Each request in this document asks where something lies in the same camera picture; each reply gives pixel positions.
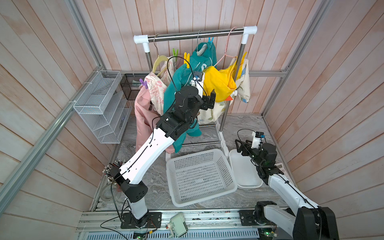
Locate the green sweatshirt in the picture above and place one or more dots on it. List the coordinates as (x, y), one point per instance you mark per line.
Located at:
(204, 56)

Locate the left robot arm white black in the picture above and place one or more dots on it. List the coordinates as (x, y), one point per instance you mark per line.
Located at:
(180, 117)

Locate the white plastic tray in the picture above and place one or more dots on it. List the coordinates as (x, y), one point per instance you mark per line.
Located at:
(245, 172)

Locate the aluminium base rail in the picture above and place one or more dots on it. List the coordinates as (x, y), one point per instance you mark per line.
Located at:
(203, 224)

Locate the pink white calculator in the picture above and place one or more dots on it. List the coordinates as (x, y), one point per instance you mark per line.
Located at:
(281, 167)

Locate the white wire mesh wall shelf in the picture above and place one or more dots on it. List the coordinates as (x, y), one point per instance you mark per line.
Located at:
(103, 107)

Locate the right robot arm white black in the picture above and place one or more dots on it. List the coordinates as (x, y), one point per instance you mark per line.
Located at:
(304, 219)

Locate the white perforated laundry basket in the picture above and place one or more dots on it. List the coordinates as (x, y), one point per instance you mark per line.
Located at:
(199, 177)

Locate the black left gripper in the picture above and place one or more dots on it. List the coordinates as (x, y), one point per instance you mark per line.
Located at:
(205, 98)

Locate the red cup of pencils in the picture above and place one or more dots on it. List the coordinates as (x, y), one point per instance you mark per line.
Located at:
(114, 173)

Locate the green-white box on rail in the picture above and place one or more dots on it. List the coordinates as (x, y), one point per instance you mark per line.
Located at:
(177, 226)

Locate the yellow clothespin on green sweatshirt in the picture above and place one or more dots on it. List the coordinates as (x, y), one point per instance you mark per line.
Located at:
(187, 60)

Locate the floral pink white garment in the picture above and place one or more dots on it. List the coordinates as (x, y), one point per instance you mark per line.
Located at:
(158, 83)

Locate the yellow jacket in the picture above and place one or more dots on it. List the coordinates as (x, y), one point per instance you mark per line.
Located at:
(226, 84)

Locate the dark mesh wall basket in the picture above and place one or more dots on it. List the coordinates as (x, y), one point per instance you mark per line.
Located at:
(131, 85)

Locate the yellow-green plastic hanger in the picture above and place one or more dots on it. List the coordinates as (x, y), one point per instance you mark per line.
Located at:
(157, 62)

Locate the purple clothespin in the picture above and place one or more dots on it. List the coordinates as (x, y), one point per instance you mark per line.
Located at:
(144, 83)

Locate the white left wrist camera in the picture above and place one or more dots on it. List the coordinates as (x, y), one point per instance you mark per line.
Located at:
(198, 82)

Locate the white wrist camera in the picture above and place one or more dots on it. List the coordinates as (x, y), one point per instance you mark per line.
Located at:
(198, 82)
(257, 139)

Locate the blue clothespin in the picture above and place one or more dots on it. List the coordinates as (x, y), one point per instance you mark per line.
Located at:
(211, 40)

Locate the pink jacket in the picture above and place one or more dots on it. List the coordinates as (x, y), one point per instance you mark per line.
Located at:
(144, 115)

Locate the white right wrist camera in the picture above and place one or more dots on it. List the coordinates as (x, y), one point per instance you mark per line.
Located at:
(257, 139)

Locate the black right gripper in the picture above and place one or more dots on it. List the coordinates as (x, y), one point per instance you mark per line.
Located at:
(244, 146)

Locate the pink wire hanger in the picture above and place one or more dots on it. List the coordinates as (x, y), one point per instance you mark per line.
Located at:
(226, 46)

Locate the metal clothes rack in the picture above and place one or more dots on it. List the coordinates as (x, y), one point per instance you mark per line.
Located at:
(244, 31)

